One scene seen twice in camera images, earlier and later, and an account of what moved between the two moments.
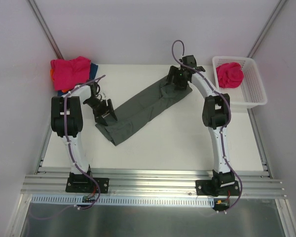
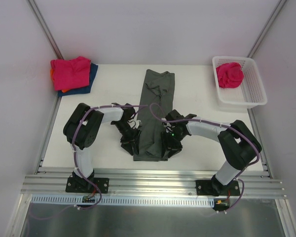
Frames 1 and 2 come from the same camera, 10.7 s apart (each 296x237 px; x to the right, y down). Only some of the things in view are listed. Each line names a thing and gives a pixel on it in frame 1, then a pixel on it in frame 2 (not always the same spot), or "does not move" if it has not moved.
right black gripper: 175,80 → 169,142
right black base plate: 204,187 does not move
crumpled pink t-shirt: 230,75 does not move
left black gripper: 102,110 → 128,138
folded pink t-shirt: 66,73 does not move
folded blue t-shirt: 93,68 does not move
